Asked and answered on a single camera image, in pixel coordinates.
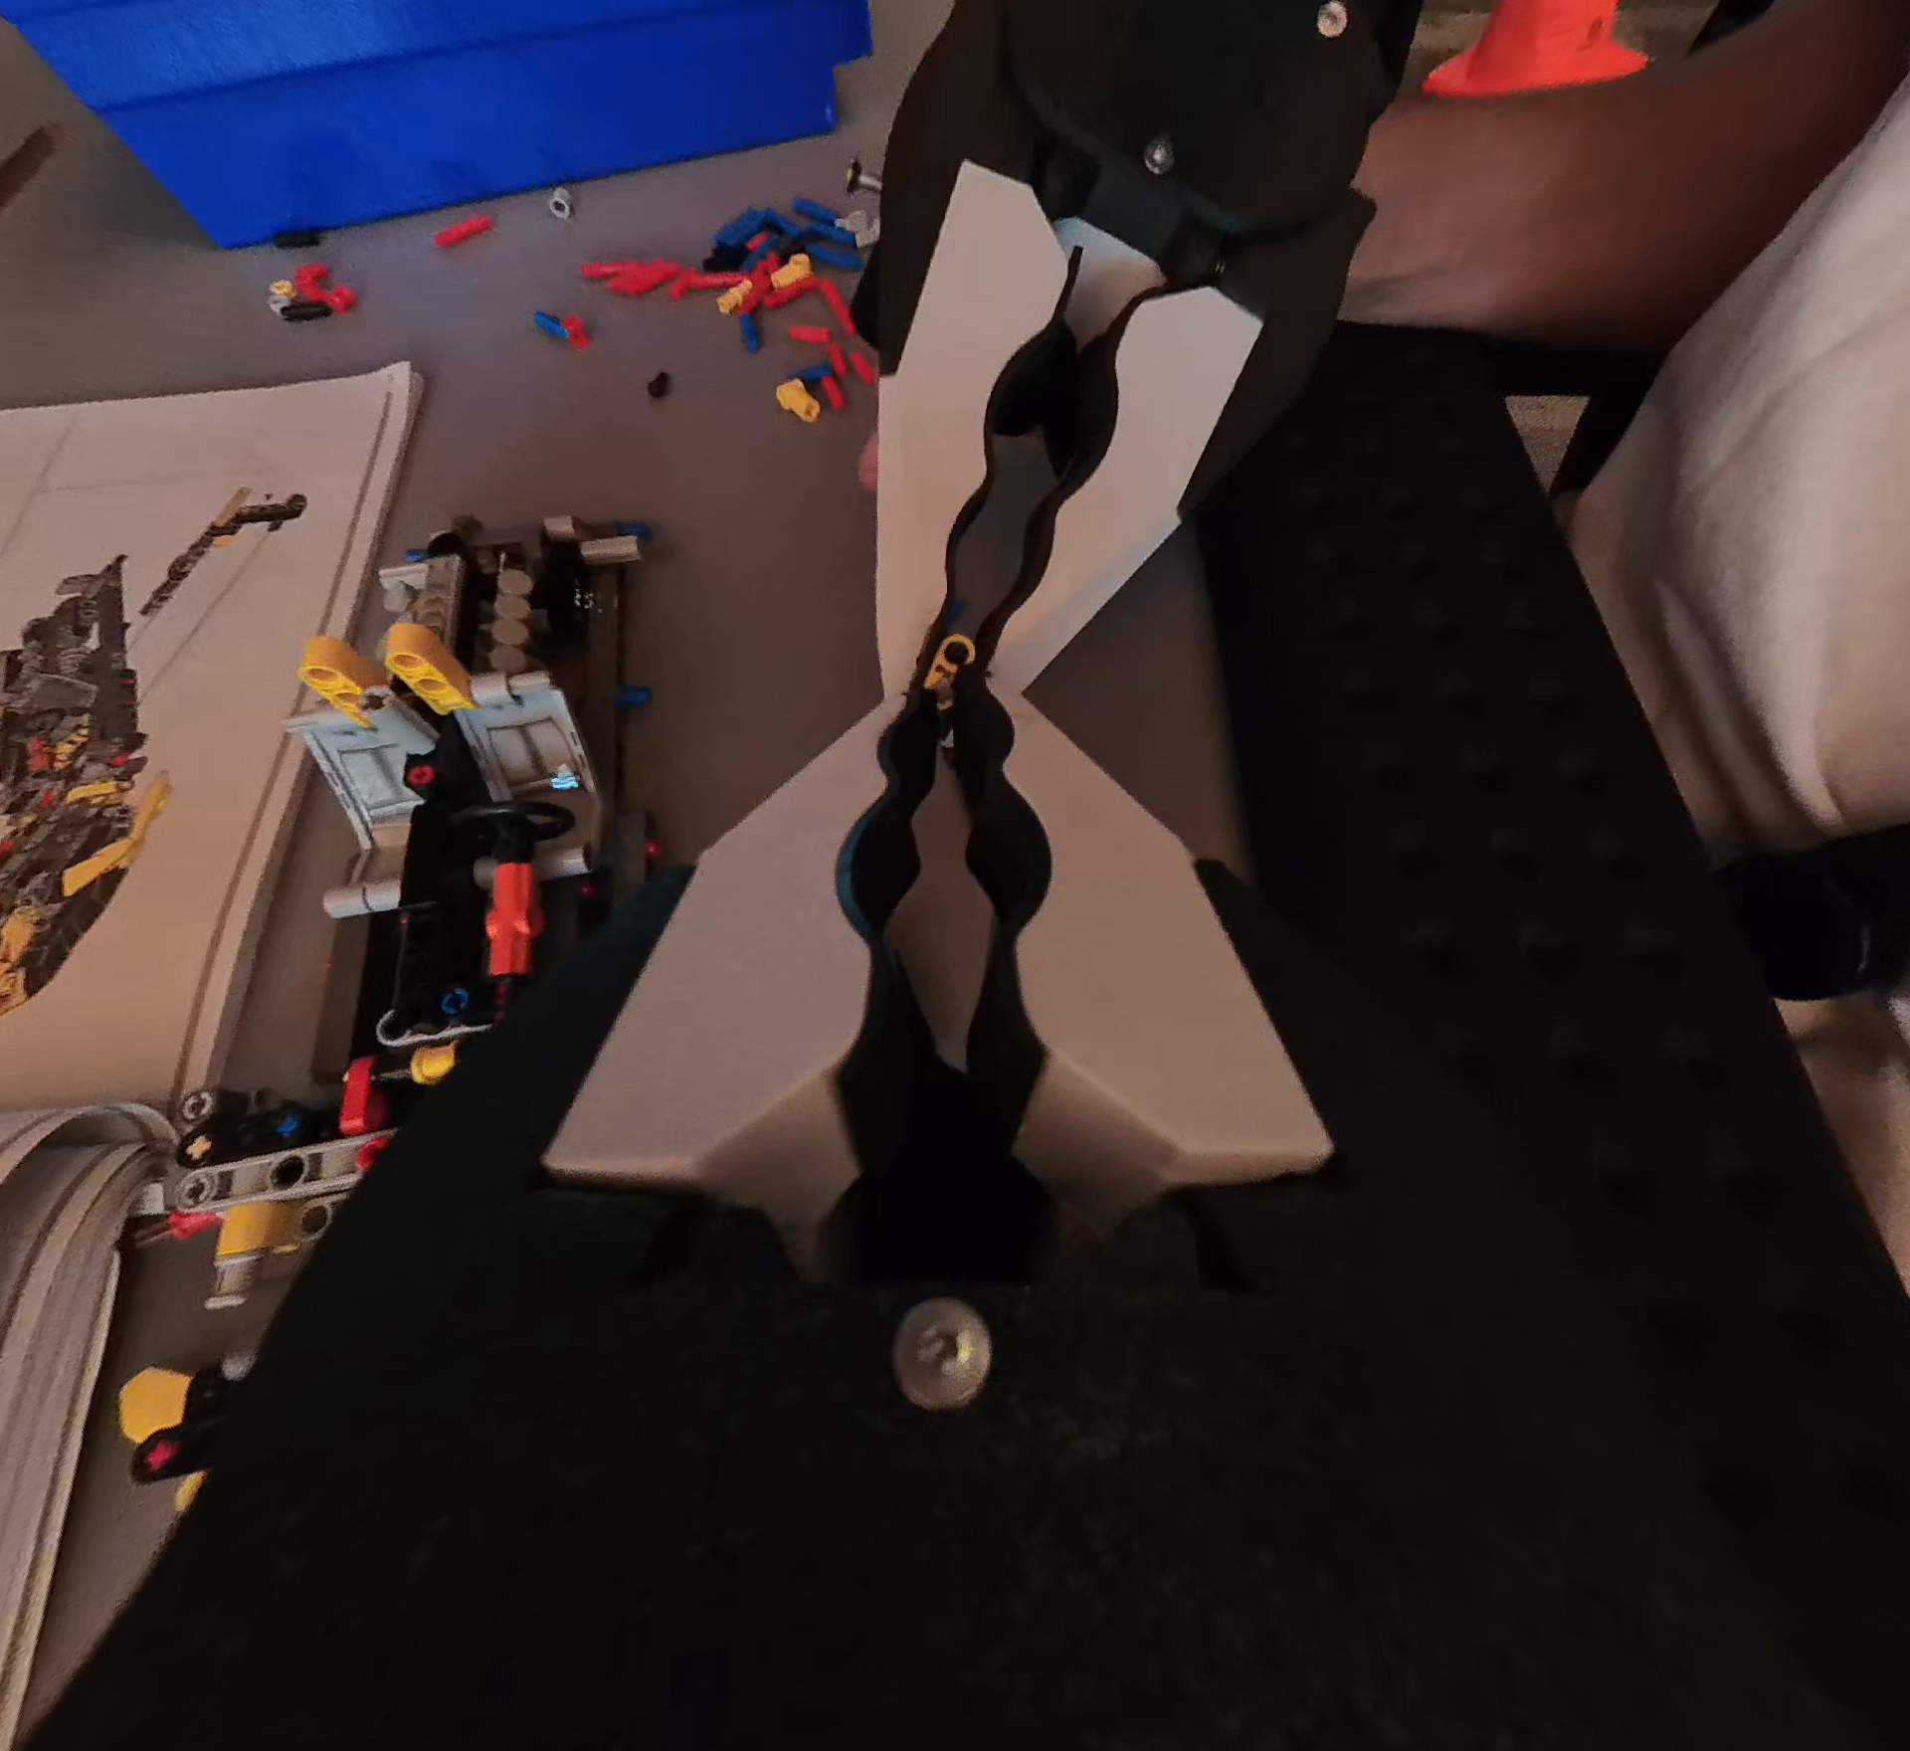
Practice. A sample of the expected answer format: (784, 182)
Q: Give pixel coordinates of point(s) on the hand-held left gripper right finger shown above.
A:
(1163, 1018)

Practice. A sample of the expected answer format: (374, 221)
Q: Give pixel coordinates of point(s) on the pile of red blue pins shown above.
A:
(761, 289)

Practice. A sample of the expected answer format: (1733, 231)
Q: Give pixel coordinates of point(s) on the small yellow building piece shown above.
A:
(950, 667)

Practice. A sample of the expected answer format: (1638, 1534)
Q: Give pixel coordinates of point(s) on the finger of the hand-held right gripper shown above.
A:
(933, 408)
(1163, 440)

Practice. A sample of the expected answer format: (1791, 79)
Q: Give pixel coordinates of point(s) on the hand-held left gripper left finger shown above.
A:
(733, 1018)

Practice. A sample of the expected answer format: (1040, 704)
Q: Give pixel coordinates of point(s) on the person's right forearm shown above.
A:
(1612, 182)

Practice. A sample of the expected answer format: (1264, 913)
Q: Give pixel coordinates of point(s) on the partly built toy car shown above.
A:
(478, 798)

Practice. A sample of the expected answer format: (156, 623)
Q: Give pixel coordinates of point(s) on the open instruction booklet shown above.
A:
(180, 737)

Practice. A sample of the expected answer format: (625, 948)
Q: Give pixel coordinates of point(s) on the blue plastic bin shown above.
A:
(448, 35)

